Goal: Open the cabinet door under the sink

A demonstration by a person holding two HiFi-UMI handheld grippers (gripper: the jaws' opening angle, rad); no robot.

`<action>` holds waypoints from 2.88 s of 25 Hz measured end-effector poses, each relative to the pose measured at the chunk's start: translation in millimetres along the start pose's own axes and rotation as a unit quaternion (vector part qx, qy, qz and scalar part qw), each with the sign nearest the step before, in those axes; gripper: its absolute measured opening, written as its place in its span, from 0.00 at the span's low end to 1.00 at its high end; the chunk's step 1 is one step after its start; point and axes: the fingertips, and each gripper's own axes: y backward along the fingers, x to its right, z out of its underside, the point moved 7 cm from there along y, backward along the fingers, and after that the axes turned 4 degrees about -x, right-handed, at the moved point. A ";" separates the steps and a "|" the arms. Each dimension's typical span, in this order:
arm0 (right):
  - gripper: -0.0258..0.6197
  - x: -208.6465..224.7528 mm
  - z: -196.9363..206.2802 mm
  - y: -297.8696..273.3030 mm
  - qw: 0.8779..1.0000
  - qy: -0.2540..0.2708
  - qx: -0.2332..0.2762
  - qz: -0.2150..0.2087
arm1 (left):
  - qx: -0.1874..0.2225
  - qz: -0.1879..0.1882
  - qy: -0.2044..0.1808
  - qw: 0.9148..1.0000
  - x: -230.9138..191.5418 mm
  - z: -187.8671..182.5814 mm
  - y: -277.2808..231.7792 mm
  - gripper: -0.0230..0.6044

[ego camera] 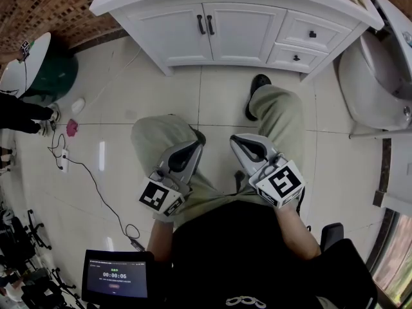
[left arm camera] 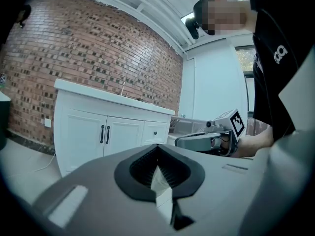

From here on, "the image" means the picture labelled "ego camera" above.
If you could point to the person's black shoe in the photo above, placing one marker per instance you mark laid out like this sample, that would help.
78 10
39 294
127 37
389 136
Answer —
200 135
259 82

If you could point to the black office chair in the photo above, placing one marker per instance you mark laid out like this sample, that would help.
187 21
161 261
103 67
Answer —
347 269

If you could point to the white cabinet door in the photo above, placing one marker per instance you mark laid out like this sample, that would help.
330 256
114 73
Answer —
170 34
244 31

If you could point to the person's black shirt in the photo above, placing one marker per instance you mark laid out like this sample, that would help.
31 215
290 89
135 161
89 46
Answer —
244 253

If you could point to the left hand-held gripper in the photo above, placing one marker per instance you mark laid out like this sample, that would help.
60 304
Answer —
161 196

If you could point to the person's left black shoe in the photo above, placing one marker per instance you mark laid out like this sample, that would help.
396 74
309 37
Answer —
200 135

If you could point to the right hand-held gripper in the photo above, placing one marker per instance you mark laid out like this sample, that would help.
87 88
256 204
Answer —
283 182

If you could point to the black drawer knob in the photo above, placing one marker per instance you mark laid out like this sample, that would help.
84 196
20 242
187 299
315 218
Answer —
296 58
313 34

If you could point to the small white drawer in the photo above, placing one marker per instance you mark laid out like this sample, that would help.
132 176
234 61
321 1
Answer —
280 56

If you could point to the person's right forearm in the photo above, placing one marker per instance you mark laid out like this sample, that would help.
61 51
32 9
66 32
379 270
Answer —
299 233

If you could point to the person's left forearm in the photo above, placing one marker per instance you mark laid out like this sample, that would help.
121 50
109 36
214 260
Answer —
159 238

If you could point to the white round table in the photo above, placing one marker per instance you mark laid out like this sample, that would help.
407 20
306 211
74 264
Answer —
30 63

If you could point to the person's left leg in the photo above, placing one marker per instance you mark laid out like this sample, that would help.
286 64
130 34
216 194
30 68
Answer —
154 140

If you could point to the small black-white patterned device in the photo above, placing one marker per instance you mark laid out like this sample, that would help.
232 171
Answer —
25 46

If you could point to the white power strip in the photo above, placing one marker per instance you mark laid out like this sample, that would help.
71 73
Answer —
65 161

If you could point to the black tablet screen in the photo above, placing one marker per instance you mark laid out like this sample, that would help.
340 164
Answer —
117 277

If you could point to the large white drawer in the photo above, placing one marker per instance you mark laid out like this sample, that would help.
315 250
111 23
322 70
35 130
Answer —
331 31

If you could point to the pile of black equipment stands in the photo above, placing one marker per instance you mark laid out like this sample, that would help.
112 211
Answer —
29 259

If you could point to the dark marble ledge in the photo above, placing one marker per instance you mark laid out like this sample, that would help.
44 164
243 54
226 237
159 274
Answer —
383 172

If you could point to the white toilet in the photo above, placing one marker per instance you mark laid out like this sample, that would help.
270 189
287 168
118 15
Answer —
363 85

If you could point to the window with dark frame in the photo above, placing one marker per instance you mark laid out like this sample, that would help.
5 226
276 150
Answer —
396 262

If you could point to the white vanity cabinet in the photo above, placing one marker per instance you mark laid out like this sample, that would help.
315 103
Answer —
225 64

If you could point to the person's right black shoe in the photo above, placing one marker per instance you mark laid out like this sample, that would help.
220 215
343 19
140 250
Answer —
259 82

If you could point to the person's right leg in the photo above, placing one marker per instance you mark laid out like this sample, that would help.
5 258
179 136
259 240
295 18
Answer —
280 114

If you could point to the green round bin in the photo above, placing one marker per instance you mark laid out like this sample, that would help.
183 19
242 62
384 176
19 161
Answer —
58 76

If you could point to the pink cloth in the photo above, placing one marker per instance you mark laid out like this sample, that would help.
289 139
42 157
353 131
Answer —
71 128

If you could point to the person's leg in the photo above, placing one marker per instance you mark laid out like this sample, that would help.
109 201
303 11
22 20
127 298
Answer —
280 114
154 140
19 111

